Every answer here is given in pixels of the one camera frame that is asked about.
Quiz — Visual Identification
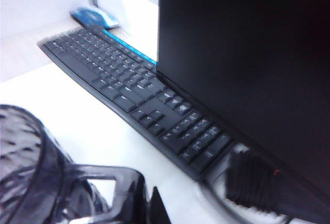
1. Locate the silver monitor stand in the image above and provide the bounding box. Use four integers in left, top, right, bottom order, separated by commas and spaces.
195, 141, 294, 224

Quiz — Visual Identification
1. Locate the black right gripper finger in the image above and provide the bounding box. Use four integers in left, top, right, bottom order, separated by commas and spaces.
149, 186, 172, 224

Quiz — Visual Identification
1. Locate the black power adapter brick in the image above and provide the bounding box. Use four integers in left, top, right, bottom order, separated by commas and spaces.
225, 148, 284, 211

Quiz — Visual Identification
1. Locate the black computer monitor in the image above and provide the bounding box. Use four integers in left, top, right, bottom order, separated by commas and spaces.
156, 0, 330, 224

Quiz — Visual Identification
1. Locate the blue and white mouse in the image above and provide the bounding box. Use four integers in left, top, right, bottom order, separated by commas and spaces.
69, 6, 121, 30

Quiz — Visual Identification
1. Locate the black computer keyboard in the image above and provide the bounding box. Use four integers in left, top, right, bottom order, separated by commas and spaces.
38, 27, 236, 183

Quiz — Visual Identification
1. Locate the white partition panel with rail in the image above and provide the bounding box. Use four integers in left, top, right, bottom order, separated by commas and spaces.
89, 0, 159, 63

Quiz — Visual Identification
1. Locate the black glass cup with handle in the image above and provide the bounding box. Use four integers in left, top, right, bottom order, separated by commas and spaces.
0, 104, 150, 224

